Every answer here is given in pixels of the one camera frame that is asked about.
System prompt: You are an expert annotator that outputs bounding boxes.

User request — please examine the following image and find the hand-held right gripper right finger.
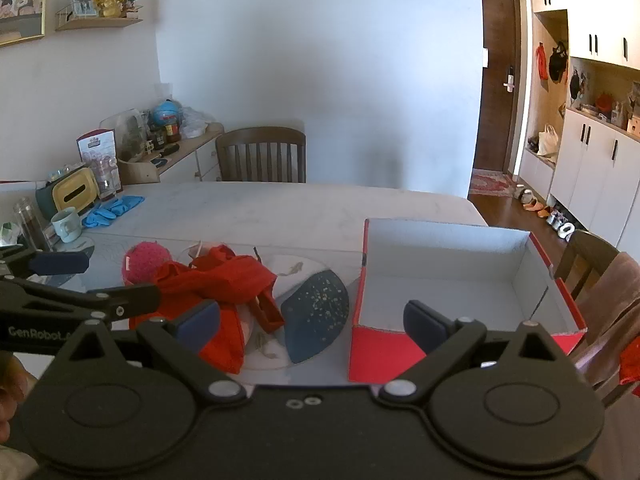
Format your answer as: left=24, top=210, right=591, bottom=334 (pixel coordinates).
left=378, top=300, right=576, bottom=406

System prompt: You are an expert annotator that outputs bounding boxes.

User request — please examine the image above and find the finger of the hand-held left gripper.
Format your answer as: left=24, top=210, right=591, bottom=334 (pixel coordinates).
left=0, top=278, right=162, bottom=321
left=0, top=245, right=91, bottom=282

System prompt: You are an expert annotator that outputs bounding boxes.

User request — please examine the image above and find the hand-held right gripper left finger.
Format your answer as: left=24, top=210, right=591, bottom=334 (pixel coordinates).
left=62, top=301, right=249, bottom=407

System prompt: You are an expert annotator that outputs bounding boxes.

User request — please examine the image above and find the pink plush fruit toy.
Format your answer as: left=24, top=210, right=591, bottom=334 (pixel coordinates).
left=121, top=241, right=174, bottom=287

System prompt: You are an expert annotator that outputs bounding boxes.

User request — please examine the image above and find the red cloth bag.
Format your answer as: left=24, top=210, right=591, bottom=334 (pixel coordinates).
left=129, top=245, right=287, bottom=375

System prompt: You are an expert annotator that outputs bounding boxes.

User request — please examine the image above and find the red cardboard box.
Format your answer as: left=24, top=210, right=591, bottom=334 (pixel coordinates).
left=346, top=217, right=587, bottom=384

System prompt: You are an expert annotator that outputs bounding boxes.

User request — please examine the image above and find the person's left hand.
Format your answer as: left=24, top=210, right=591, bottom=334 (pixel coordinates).
left=0, top=352, right=27, bottom=445

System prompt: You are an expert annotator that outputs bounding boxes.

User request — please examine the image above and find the pale green mug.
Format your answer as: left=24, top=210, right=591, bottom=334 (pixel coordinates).
left=51, top=208, right=82, bottom=244

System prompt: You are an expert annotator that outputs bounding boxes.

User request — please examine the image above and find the glass bottle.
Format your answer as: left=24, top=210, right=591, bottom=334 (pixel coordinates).
left=13, top=197, right=51, bottom=252

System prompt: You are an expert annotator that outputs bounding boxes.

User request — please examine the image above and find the blue disposable glove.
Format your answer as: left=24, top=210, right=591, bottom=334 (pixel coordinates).
left=107, top=195, right=146, bottom=217
left=81, top=208, right=118, bottom=229

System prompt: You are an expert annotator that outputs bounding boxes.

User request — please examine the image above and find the yellow teal tissue box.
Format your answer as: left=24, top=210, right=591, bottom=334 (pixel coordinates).
left=36, top=166, right=98, bottom=221

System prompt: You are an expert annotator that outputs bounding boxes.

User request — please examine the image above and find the red bottle gift box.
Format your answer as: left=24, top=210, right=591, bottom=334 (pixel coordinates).
left=76, top=129, right=122, bottom=196

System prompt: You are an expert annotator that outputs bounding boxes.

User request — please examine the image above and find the beige storage basket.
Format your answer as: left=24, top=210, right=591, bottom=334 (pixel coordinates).
left=117, top=157, right=161, bottom=186

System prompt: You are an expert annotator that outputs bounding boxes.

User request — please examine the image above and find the clear plastic container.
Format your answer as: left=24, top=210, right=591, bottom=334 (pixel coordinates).
left=100, top=109, right=147, bottom=161

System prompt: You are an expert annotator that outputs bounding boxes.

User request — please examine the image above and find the patterned door rug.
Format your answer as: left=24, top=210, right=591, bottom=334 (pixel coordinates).
left=470, top=169, right=521, bottom=197

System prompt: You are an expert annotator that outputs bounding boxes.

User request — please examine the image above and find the wooden sideboard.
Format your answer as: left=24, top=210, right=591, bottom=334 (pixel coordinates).
left=117, top=122, right=226, bottom=186

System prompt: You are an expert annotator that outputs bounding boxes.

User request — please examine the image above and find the row of shoes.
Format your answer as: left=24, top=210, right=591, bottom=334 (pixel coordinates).
left=514, top=185, right=577, bottom=241

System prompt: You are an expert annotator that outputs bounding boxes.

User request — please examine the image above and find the wooden dining chair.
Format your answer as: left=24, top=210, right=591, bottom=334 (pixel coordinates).
left=215, top=127, right=307, bottom=184
left=552, top=230, right=640, bottom=406

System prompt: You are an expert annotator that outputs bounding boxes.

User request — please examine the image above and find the blue globe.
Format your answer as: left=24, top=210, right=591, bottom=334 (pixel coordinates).
left=151, top=100, right=182, bottom=126

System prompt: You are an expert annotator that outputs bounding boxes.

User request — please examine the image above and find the white plastic bag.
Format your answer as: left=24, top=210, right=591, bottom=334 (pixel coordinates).
left=180, top=107, right=211, bottom=140

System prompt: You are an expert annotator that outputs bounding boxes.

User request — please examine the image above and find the mauve towel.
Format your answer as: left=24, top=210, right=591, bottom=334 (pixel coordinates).
left=570, top=251, right=640, bottom=386

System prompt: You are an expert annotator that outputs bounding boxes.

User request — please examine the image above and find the red cloth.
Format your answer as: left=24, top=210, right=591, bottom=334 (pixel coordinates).
left=619, top=337, right=640, bottom=386

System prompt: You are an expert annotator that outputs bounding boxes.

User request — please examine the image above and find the white tote bag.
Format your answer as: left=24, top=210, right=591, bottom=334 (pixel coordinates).
left=537, top=125, right=561, bottom=163

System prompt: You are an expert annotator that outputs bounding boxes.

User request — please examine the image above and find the brown door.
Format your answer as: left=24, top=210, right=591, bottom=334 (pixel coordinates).
left=480, top=0, right=524, bottom=173

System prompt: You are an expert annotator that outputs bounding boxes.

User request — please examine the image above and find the black hanging bag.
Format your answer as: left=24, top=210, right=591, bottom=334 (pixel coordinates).
left=548, top=42, right=570, bottom=82

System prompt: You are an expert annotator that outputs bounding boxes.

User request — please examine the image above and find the white upper cabinet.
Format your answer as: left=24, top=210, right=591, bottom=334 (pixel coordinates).
left=530, top=0, right=640, bottom=72

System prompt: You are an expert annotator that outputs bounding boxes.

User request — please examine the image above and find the wooden wall shelf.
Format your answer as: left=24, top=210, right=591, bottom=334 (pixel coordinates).
left=55, top=2, right=144, bottom=31

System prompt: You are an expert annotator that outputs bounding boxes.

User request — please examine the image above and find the framed wall picture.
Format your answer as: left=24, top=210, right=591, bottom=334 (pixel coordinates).
left=0, top=0, right=47, bottom=48

